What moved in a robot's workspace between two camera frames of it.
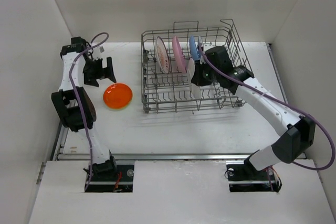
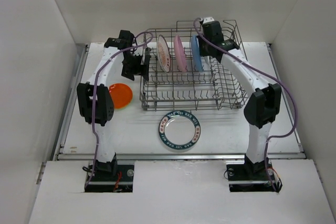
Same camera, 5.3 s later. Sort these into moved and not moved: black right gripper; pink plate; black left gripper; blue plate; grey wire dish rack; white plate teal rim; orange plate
Moved: black right gripper; black left gripper; white plate teal rim
Not moved: blue plate; pink plate; orange plate; grey wire dish rack
